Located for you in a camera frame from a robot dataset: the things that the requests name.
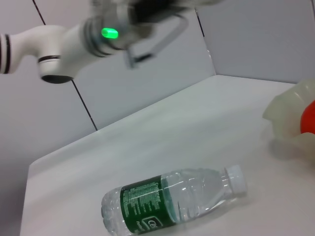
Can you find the orange fruit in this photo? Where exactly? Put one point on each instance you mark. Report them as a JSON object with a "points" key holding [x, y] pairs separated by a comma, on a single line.
{"points": [[308, 118]]}

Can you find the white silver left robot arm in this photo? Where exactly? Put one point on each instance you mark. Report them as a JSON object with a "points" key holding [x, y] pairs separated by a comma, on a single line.
{"points": [[49, 41]]}

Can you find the clear water bottle green label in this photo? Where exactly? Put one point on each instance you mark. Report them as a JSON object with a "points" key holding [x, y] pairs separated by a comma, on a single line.
{"points": [[147, 201]]}

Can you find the translucent glass fruit bowl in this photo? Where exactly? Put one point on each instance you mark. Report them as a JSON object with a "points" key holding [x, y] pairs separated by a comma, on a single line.
{"points": [[283, 110]]}

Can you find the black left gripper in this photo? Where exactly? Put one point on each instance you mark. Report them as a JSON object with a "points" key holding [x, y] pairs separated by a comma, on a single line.
{"points": [[160, 7]]}

